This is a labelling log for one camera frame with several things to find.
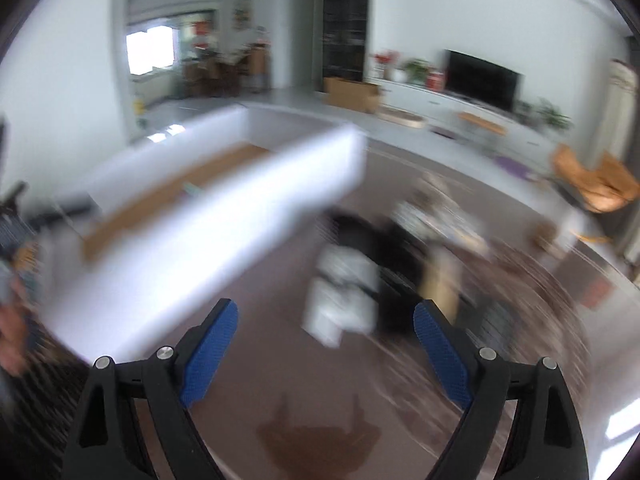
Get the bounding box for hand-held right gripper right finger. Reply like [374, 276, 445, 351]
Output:
[413, 300, 591, 480]

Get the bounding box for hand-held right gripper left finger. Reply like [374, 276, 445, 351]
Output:
[62, 298, 240, 480]

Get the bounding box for person's left hand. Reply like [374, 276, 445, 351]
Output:
[0, 280, 31, 377]

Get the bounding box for black pouch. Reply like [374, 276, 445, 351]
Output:
[325, 212, 431, 333]

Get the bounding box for white plastic packet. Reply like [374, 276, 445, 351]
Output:
[302, 245, 381, 348]

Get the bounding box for grey clear plastic bag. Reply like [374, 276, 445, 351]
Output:
[392, 200, 488, 256]

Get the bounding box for purple mat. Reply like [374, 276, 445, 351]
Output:
[495, 155, 533, 178]

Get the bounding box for small wooden bench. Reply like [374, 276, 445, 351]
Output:
[457, 111, 507, 153]

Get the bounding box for orange lounge chair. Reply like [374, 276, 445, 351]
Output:
[550, 144, 640, 213]

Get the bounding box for round wooden tray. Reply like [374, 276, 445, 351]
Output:
[380, 107, 428, 129]

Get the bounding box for bright window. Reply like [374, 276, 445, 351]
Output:
[126, 26, 176, 76]

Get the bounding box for long white television cabinet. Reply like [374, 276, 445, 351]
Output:
[367, 77, 576, 171]

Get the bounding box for leafy green potted plant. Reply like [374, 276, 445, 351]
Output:
[532, 99, 571, 133]

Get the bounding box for brown cardboard box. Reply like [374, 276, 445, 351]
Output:
[322, 76, 382, 113]

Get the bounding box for black flat television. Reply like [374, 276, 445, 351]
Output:
[444, 50, 523, 113]

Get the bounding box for dining table with chairs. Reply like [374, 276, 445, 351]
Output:
[182, 40, 271, 98]

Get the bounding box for white standing air conditioner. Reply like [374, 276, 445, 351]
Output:
[592, 57, 640, 196]

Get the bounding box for red flower arrangement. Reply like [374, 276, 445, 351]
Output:
[372, 51, 398, 80]

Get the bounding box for tall dark display cabinet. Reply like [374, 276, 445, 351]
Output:
[322, 0, 371, 81]

